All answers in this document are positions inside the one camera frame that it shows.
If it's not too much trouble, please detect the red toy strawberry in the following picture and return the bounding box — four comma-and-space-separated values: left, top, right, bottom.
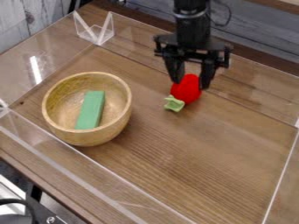
164, 73, 201, 112

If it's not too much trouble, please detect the clear acrylic corner bracket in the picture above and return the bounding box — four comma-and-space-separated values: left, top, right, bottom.
72, 11, 114, 46

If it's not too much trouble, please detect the green rectangular block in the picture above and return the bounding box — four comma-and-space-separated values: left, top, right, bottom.
74, 91, 105, 130

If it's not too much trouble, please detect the black metal stand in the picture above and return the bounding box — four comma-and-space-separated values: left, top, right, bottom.
0, 182, 68, 224

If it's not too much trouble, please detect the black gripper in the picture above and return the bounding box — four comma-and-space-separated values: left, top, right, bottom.
153, 11, 232, 89

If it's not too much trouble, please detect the black cable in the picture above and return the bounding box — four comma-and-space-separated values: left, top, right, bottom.
209, 0, 233, 28

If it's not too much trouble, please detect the brown wooden bowl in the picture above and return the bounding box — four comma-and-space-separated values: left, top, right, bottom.
41, 72, 132, 147

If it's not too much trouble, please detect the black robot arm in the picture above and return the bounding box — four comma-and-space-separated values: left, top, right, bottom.
153, 0, 233, 90

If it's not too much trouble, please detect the clear acrylic tray wall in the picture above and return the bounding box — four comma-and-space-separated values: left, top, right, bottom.
0, 100, 194, 224

